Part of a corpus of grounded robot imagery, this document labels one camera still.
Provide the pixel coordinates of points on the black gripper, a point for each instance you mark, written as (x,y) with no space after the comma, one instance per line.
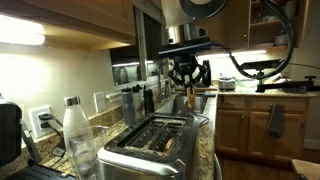
(186,63)

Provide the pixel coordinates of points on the brown toast bread slice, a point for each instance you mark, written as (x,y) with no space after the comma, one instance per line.
(190,98)
(169,145)

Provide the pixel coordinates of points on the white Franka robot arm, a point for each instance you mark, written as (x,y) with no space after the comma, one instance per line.
(173,13)

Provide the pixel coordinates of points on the stainless steel two-slot toaster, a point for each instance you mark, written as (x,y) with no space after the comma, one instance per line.
(133,160)

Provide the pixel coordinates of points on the black coffee maker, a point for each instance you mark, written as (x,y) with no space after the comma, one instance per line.
(10,133)
(208,83)

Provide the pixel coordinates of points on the wooden cutting board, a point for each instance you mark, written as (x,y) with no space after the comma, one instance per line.
(206,89)

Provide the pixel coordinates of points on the metal soap dispenser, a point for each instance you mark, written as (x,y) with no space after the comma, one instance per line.
(167,91)

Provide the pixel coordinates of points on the stainless steel sink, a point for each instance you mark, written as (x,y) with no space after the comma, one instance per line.
(178,105)

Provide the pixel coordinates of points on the small white kitchen appliance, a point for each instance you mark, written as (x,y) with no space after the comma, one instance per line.
(226,84)

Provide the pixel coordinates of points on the kitchen window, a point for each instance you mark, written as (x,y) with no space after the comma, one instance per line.
(153,36)

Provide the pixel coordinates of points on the white printed water bottle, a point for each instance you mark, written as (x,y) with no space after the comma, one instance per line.
(139,103)

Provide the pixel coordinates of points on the under cabinet light strip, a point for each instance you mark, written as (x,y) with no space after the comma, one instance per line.
(246,53)
(20,33)

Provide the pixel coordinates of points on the wooden upper cabinet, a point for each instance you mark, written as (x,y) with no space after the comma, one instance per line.
(83,13)
(233,26)

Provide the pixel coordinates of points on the grey sports water bottle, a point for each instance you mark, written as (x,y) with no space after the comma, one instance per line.
(128,106)

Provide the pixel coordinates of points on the wooden lower cabinet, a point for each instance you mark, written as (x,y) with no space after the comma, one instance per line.
(233,130)

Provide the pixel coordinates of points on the open wooden shelf cabinet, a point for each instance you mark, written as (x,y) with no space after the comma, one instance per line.
(266,33)

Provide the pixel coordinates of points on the stainless steel dishwasher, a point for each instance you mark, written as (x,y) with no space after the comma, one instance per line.
(218,170)

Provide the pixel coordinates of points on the dark hanging towel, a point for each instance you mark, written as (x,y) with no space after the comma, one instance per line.
(276,121)

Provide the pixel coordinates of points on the clear bottle with metal cap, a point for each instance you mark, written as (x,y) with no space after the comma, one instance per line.
(75,120)

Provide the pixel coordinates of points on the clear drinking glass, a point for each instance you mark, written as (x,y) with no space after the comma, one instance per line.
(86,156)

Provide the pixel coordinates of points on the light wooden table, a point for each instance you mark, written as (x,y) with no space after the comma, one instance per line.
(308,170)

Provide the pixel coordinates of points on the black stereo camera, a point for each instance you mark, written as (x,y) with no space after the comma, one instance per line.
(253,64)

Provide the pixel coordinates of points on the white wall switch plate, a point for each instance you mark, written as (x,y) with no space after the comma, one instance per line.
(99,101)

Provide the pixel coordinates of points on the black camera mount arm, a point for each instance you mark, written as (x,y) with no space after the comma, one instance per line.
(290,85)

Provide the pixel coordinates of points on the white wall power outlet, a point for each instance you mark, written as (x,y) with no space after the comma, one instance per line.
(33,123)

